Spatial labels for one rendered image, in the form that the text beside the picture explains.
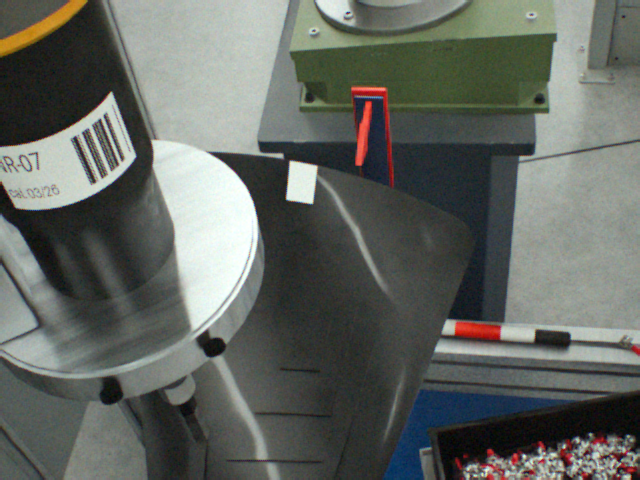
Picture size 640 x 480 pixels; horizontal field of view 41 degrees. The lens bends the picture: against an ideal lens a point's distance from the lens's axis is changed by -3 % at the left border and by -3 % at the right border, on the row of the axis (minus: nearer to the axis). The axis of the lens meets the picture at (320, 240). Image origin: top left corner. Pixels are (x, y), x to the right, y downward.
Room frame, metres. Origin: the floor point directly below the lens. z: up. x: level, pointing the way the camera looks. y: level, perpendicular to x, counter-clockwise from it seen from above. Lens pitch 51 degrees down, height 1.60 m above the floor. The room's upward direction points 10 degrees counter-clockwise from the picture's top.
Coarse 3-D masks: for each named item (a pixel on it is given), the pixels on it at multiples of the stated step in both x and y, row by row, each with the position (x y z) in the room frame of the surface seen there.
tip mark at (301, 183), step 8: (296, 168) 0.38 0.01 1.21; (304, 168) 0.38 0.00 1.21; (312, 168) 0.38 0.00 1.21; (296, 176) 0.37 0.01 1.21; (304, 176) 0.37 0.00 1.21; (312, 176) 0.37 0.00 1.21; (288, 184) 0.37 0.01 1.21; (296, 184) 0.37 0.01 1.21; (304, 184) 0.37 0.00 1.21; (312, 184) 0.37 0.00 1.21; (288, 192) 0.36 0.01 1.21; (296, 192) 0.36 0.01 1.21; (304, 192) 0.36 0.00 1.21; (312, 192) 0.36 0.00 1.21; (296, 200) 0.36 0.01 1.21; (304, 200) 0.36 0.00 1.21; (312, 200) 0.36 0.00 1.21
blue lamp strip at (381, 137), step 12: (360, 96) 0.46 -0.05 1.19; (372, 96) 0.46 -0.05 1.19; (360, 108) 0.46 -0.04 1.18; (372, 108) 0.46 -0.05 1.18; (360, 120) 0.46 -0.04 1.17; (372, 120) 0.46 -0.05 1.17; (384, 120) 0.46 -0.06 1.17; (372, 132) 0.46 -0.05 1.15; (384, 132) 0.46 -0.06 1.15; (372, 144) 0.46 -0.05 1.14; (384, 144) 0.46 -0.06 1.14; (372, 156) 0.46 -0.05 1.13; (384, 156) 0.46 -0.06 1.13; (372, 168) 0.46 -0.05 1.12; (384, 168) 0.46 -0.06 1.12; (372, 180) 0.46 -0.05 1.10; (384, 180) 0.46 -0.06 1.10
